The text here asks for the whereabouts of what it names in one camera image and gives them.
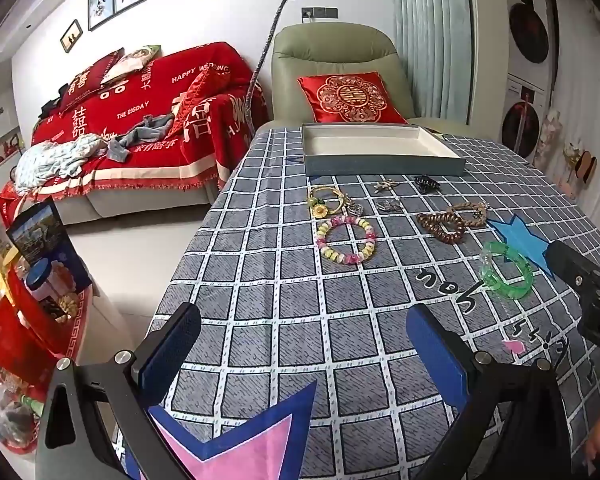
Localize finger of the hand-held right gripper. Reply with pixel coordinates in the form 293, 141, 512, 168
545, 240, 600, 287

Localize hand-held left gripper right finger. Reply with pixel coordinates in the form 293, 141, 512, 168
406, 302, 573, 480

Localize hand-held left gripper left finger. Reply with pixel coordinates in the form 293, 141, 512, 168
35, 301, 203, 480

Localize green translucent bangle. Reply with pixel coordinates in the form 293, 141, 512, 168
479, 240, 535, 302

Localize brown spiral hair tie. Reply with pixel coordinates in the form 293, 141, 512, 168
416, 212, 467, 244

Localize pastel beaded bracelet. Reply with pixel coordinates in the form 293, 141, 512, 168
316, 215, 377, 264

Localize grey jewelry tray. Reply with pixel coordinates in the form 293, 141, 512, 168
301, 122, 467, 177

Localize gold bangle with flower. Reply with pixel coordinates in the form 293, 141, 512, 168
308, 186, 349, 217

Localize pink flower decoration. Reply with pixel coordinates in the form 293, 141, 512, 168
542, 109, 599, 202

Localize grey checked tablecloth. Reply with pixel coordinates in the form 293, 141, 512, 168
125, 127, 600, 480

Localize jar with blue lid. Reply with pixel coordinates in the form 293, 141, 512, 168
24, 258, 82, 322

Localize grey sofa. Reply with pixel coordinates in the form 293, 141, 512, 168
57, 175, 223, 226

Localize white washing machine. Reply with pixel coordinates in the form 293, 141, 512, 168
500, 74, 552, 167

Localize red gift box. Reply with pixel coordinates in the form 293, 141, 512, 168
0, 260, 90, 403

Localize black claw hair clip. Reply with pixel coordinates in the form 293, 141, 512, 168
412, 174, 442, 195

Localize blue printed box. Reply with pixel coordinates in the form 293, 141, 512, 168
6, 196, 94, 302

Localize grey clothes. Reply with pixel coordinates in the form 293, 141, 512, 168
106, 113, 177, 163

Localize light blue white cloth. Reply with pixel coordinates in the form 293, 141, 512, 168
14, 134, 109, 194

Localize white stacked dryer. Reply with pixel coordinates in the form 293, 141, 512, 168
505, 0, 557, 92

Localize red fringed cushion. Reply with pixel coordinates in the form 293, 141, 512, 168
172, 62, 231, 133

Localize red covered sofa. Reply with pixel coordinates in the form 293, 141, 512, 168
0, 41, 266, 221

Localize light blue curtain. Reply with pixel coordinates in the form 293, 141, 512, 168
390, 0, 481, 121

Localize dark cloth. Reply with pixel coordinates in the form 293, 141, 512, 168
39, 93, 64, 119

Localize red gold embroidered cushion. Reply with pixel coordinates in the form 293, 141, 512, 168
296, 71, 409, 125

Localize red square pillow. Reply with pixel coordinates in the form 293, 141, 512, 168
66, 47, 126, 100

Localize white and green printed pillow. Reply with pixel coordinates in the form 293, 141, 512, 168
100, 43, 162, 85

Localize flexible gooseneck holder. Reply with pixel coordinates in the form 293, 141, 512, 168
242, 0, 309, 137

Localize green-grey leather armchair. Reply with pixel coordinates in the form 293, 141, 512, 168
252, 22, 473, 161

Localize black framed portrait photo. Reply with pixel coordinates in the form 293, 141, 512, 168
87, 0, 116, 31

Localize small black picture frame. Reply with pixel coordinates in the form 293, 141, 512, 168
60, 19, 84, 54

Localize wall outlet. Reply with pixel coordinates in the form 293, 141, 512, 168
300, 6, 340, 21

